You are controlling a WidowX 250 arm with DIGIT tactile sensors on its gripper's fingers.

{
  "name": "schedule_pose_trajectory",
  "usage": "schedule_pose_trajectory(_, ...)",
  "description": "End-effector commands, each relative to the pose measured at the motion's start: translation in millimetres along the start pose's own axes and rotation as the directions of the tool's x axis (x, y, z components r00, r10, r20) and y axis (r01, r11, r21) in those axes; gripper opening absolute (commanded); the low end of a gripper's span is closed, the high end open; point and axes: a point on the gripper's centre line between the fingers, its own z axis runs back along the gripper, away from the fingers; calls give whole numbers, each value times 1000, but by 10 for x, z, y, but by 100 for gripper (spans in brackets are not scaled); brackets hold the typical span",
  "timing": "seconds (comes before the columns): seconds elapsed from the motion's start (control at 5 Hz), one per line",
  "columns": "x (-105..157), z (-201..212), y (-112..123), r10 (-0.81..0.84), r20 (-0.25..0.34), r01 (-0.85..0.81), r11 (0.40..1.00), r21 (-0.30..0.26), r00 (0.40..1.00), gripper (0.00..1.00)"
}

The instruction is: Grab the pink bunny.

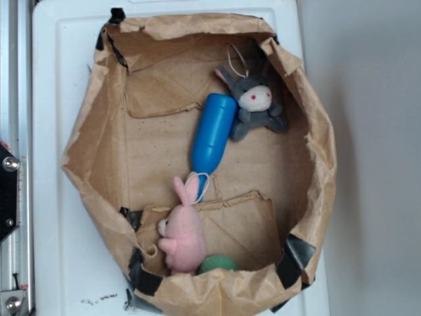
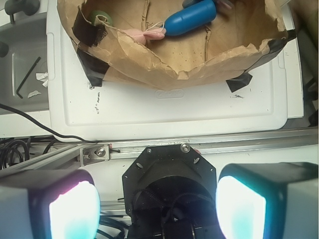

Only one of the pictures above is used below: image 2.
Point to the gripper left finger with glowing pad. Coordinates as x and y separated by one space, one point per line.
48 204

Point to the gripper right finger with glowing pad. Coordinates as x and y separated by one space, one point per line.
269 200

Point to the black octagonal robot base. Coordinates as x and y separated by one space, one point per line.
169 193

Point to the pink plush bunny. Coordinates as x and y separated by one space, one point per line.
143 36

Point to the grey plastic storage tray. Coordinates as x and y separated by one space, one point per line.
20 45

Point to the black allen key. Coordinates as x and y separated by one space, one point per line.
26 77

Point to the brown paper bag bin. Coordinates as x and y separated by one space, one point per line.
238 40

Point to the green felt ball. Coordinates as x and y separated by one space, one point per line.
97 15

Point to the metal corner bracket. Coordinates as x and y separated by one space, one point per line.
94 153

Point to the aluminium extrusion rail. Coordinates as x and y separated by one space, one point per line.
285 145

